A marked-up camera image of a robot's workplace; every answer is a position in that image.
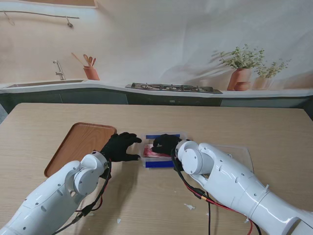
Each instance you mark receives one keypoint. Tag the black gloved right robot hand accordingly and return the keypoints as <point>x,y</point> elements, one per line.
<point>167,143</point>

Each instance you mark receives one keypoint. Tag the printed kitchen backdrop cloth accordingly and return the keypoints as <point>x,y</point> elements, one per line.
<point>156,36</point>

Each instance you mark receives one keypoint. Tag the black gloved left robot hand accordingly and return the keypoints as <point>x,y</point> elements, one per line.
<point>119,149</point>

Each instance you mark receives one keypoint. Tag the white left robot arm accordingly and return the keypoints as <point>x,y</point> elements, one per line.
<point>49,203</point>

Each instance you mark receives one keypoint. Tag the raw bacon slices stack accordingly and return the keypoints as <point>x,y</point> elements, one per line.
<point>149,153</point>

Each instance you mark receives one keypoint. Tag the clear lid with blue label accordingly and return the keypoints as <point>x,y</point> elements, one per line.
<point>244,156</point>

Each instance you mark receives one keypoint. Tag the clear plastic container blue tape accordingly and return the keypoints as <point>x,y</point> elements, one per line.
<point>156,164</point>

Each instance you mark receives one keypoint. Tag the brown wooden tray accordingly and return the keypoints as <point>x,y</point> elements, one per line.
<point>80,142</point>

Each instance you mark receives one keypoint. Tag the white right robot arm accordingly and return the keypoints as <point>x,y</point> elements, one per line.
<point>232,181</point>

